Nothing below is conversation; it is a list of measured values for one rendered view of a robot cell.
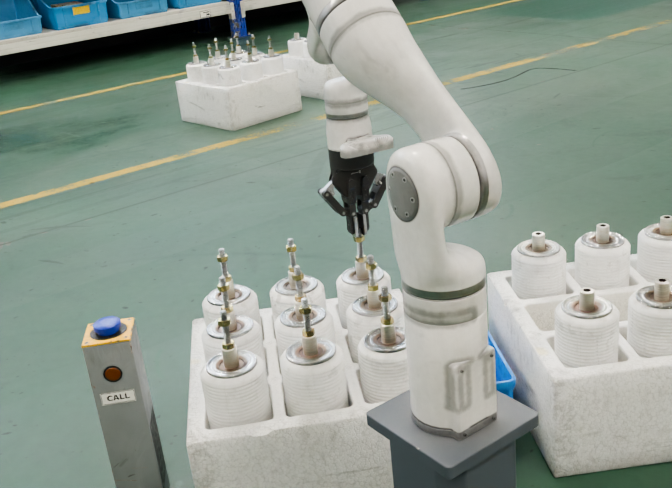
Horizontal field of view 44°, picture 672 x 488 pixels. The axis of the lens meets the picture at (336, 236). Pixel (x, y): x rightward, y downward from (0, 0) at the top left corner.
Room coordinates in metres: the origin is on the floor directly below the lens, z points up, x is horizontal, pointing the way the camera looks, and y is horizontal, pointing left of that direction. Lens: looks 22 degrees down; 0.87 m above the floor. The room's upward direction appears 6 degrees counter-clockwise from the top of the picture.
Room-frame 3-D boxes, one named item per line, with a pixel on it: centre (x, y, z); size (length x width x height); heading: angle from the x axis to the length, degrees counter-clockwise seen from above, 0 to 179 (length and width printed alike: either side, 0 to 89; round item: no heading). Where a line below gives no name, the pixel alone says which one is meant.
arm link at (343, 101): (1.33, -0.05, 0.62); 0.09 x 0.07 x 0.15; 80
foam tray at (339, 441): (1.20, 0.07, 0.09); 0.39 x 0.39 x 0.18; 6
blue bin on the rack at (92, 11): (5.72, 1.60, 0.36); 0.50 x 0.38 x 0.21; 35
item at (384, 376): (1.10, -0.06, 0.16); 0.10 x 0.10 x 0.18
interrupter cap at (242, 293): (1.31, 0.20, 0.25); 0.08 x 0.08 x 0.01
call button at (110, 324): (1.10, 0.35, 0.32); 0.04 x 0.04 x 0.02
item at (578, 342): (1.13, -0.37, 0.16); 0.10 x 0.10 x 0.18
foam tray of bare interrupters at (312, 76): (4.07, -0.08, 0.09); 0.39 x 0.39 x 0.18; 37
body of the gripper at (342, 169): (1.33, -0.04, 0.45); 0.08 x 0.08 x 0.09
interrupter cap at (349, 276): (1.33, -0.04, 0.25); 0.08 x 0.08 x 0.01
